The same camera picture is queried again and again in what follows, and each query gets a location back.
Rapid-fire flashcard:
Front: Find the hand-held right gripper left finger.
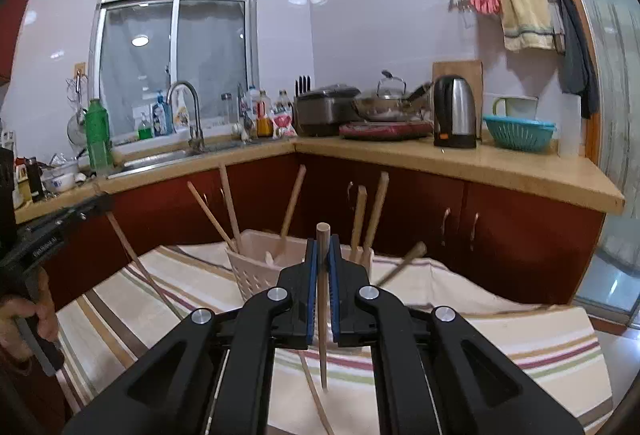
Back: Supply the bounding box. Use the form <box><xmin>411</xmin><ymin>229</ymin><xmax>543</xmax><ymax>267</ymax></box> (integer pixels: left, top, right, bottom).
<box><xmin>62</xmin><ymin>237</ymin><xmax>321</xmax><ymax>435</ymax></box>

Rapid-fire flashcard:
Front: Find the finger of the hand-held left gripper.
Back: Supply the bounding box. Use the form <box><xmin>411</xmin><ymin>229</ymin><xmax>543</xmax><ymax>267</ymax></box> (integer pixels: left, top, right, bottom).
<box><xmin>57</xmin><ymin>191</ymin><xmax>117</xmax><ymax>238</ymax></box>

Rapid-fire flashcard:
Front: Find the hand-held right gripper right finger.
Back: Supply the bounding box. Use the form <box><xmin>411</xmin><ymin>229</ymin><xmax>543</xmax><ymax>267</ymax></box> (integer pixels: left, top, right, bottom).
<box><xmin>327</xmin><ymin>235</ymin><xmax>586</xmax><ymax>435</ymax></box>

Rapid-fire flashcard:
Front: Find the beige perforated plastic utensil holder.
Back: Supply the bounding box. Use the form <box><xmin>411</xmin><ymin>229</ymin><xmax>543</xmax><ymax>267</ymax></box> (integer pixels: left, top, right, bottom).
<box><xmin>224</xmin><ymin>228</ymin><xmax>376</xmax><ymax>305</ymax></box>

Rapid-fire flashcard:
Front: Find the wooden chopstick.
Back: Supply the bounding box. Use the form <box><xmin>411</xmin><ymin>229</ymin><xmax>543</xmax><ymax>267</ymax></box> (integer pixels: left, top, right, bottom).
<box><xmin>298</xmin><ymin>350</ymin><xmax>336</xmax><ymax>435</ymax></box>
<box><xmin>315</xmin><ymin>222</ymin><xmax>333</xmax><ymax>392</ymax></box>
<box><xmin>374</xmin><ymin>241</ymin><xmax>429</xmax><ymax>289</ymax></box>
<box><xmin>105</xmin><ymin>211</ymin><xmax>183</xmax><ymax>321</ymax></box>
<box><xmin>348</xmin><ymin>185</ymin><xmax>369</xmax><ymax>262</ymax></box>
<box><xmin>363</xmin><ymin>171</ymin><xmax>391</xmax><ymax>252</ymax></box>
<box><xmin>186</xmin><ymin>180</ymin><xmax>238</xmax><ymax>253</ymax></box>
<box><xmin>278</xmin><ymin>164</ymin><xmax>308</xmax><ymax>262</ymax></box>
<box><xmin>218</xmin><ymin>164</ymin><xmax>245</xmax><ymax>254</ymax></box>

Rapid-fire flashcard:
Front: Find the person's left forearm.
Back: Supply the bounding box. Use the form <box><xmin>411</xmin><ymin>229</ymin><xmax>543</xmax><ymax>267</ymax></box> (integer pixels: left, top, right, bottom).
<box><xmin>0</xmin><ymin>347</ymin><xmax>70</xmax><ymax>435</ymax></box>

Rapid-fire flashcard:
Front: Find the person's left hand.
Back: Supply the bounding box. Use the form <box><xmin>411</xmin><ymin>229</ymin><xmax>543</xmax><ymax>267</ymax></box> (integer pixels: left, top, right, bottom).
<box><xmin>0</xmin><ymin>295</ymin><xmax>61</xmax><ymax>362</ymax></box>

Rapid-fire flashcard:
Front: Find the white bowl with blue pattern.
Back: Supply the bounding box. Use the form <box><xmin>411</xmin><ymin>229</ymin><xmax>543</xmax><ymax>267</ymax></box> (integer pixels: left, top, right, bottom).
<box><xmin>42</xmin><ymin>172</ymin><xmax>79</xmax><ymax>194</ymax></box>

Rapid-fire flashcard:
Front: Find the dark slim bottle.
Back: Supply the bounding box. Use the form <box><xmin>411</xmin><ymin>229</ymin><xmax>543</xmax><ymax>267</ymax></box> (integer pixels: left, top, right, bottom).
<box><xmin>25</xmin><ymin>157</ymin><xmax>44</xmax><ymax>202</ymax></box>

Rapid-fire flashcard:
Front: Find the tall green plastic bottle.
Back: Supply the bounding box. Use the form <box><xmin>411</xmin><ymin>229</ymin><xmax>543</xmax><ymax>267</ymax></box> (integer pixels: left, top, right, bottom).
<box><xmin>84</xmin><ymin>98</ymin><xmax>116</xmax><ymax>176</ymax></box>

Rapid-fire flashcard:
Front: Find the hanging metal strainer ladle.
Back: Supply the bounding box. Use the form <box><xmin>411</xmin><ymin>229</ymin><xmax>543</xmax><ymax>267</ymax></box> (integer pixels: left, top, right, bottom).
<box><xmin>66</xmin><ymin>69</ymin><xmax>90</xmax><ymax>146</ymax></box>

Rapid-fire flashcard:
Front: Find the stainless steel sink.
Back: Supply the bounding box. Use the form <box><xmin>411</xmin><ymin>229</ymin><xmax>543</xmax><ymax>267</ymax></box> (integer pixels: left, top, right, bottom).
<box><xmin>106</xmin><ymin>141</ymin><xmax>252</xmax><ymax>180</ymax></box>

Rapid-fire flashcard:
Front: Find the blue dish soap bottle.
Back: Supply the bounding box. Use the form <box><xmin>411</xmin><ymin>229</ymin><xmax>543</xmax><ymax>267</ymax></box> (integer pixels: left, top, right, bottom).
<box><xmin>151</xmin><ymin>90</ymin><xmax>169</xmax><ymax>137</ymax></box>

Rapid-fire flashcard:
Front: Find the white spray bottle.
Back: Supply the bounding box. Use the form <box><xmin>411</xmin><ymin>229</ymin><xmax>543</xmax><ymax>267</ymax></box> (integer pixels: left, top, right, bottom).
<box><xmin>172</xmin><ymin>94</ymin><xmax>191</xmax><ymax>129</ymax></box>

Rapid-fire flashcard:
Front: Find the tall stainless steel faucet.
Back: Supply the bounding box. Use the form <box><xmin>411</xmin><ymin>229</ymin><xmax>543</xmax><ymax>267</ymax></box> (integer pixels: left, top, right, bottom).
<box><xmin>166</xmin><ymin>80</ymin><xmax>207</xmax><ymax>152</ymax></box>

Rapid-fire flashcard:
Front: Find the striped tablecloth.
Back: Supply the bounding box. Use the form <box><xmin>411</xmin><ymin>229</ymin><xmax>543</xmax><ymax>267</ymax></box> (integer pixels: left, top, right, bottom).
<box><xmin>54</xmin><ymin>242</ymin><xmax>614</xmax><ymax>435</ymax></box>

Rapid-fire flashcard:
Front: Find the red induction cooker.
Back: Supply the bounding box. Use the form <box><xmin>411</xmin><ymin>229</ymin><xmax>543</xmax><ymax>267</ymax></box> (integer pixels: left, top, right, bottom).
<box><xmin>338</xmin><ymin>120</ymin><xmax>435</xmax><ymax>142</ymax></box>

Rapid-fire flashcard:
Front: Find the red and white packet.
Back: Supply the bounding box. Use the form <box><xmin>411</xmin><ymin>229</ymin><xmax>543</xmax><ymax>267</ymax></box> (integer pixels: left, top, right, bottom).
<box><xmin>272</xmin><ymin>112</ymin><xmax>297</xmax><ymax>138</ymax></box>

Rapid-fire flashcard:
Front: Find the amber oil bottle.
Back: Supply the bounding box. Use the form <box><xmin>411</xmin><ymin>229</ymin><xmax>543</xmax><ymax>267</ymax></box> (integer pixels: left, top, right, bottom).
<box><xmin>255</xmin><ymin>89</ymin><xmax>275</xmax><ymax>138</ymax></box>

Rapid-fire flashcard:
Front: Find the grey rice cooker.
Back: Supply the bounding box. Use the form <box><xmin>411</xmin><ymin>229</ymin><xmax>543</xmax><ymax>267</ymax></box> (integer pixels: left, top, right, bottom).
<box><xmin>294</xmin><ymin>83</ymin><xmax>362</xmax><ymax>137</ymax></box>

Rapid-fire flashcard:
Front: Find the red-brown kitchen base cabinet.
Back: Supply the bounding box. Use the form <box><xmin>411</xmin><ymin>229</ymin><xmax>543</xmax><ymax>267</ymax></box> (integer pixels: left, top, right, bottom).
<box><xmin>44</xmin><ymin>150</ymin><xmax>607</xmax><ymax>313</ymax></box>

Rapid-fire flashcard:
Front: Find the beige stone kitchen countertop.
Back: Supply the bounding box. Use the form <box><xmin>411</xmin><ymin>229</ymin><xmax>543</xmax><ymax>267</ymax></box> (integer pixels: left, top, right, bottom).
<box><xmin>14</xmin><ymin>134</ymin><xmax>626</xmax><ymax>227</ymax></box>

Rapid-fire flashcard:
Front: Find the knife block with black knives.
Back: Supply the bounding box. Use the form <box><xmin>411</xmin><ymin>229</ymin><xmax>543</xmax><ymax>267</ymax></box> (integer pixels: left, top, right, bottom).
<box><xmin>294</xmin><ymin>74</ymin><xmax>314</xmax><ymax>116</ymax></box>

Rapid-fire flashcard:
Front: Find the glass wok lid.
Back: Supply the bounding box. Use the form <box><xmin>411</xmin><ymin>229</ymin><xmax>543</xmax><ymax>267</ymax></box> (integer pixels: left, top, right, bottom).
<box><xmin>374</xmin><ymin>69</ymin><xmax>409</xmax><ymax>102</ymax></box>

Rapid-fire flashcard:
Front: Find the stainless steel electric kettle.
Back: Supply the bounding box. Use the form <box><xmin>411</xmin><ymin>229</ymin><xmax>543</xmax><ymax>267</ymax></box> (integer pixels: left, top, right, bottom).
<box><xmin>432</xmin><ymin>74</ymin><xmax>478</xmax><ymax>150</ymax></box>

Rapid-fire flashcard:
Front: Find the teal plastic colander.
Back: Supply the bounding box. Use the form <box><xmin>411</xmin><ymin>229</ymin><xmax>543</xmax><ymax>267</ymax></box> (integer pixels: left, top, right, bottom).
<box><xmin>482</xmin><ymin>114</ymin><xmax>557</xmax><ymax>152</ymax></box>

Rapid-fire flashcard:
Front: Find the wooden cutting board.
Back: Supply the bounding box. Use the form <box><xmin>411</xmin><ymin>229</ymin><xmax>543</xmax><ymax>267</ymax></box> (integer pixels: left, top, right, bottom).
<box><xmin>432</xmin><ymin>59</ymin><xmax>485</xmax><ymax>126</ymax></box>

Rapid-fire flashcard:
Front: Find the white translucent plastic container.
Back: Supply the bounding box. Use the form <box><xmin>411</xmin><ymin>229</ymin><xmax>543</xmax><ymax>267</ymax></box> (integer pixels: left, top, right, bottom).
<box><xmin>558</xmin><ymin>93</ymin><xmax>584</xmax><ymax>159</ymax></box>

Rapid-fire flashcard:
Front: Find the dark grey hanging cloth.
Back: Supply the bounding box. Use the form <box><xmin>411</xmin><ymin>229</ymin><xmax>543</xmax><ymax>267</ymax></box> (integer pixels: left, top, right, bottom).
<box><xmin>552</xmin><ymin>0</ymin><xmax>600</xmax><ymax>119</ymax></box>

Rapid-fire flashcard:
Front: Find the frosted glass sliding door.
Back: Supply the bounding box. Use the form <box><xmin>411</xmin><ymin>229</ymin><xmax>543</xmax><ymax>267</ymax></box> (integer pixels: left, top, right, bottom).
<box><xmin>547</xmin><ymin>0</ymin><xmax>640</xmax><ymax>323</ymax></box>

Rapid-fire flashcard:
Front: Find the yellow striped towel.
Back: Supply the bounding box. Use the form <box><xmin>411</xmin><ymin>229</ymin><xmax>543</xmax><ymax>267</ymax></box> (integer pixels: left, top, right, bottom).
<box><xmin>492</xmin><ymin>0</ymin><xmax>557</xmax><ymax>52</ymax></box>

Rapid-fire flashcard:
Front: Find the aluminium frame window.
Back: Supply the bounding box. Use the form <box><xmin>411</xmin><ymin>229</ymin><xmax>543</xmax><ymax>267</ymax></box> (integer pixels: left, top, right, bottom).
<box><xmin>89</xmin><ymin>0</ymin><xmax>259</xmax><ymax>142</ymax></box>

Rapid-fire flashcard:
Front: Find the steel wok with black handle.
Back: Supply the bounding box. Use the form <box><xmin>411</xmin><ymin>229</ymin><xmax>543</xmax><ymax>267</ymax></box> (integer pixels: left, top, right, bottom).
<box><xmin>352</xmin><ymin>81</ymin><xmax>434</xmax><ymax>122</ymax></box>

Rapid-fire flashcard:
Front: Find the red-brown wall cabinet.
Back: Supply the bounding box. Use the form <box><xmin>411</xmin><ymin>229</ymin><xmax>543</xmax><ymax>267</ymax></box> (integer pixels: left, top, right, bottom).
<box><xmin>0</xmin><ymin>0</ymin><xmax>53</xmax><ymax>86</ymax></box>

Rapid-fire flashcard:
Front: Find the white mug with green handle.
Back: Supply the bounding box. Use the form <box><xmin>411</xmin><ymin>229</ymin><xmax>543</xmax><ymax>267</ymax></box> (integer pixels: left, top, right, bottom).
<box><xmin>492</xmin><ymin>95</ymin><xmax>540</xmax><ymax>120</ymax></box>

